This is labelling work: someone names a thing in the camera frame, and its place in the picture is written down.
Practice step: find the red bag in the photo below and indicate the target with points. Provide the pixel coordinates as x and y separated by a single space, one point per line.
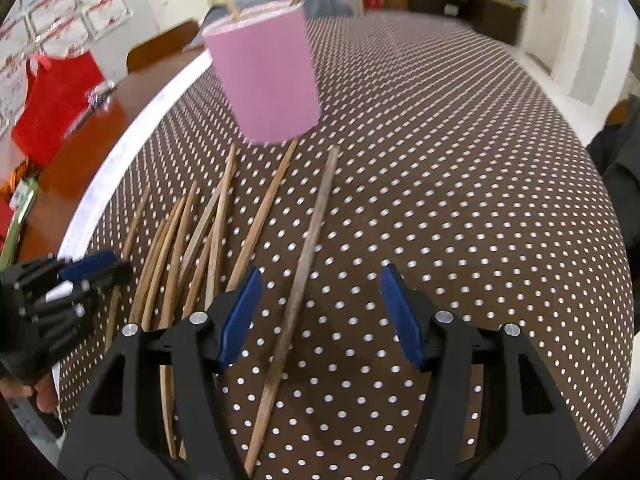
55 105

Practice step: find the pink cup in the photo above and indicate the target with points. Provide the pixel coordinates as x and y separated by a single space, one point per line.
265 75

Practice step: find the dark wooden desk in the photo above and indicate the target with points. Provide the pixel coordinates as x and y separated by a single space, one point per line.
475 10

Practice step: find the green and white packet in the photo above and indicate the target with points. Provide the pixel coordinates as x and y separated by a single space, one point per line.
20 220

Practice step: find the person's left hand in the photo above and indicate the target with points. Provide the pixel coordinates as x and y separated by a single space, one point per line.
45 395

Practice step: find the clear plastic packet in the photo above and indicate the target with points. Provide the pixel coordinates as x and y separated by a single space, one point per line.
102 97

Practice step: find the brown polka dot tablecloth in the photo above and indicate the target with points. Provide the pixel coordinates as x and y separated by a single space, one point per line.
450 160

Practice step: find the group of award certificates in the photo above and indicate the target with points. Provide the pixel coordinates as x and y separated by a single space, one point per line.
65 5

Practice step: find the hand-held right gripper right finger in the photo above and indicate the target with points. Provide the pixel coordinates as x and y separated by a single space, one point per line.
402 310

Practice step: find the grey garment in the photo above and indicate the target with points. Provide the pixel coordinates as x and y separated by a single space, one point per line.
325 2

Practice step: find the grey weathered chopstick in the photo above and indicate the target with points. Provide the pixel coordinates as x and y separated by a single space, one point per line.
305 265

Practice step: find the wooden chair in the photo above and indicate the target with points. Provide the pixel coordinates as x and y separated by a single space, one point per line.
160 47

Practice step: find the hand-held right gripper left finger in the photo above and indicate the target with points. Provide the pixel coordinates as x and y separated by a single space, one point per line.
240 310

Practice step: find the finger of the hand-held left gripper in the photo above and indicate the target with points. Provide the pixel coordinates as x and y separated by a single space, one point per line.
95 266
60 307

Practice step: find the bunch of wooden chopsticks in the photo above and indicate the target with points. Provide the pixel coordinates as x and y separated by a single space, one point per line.
170 270

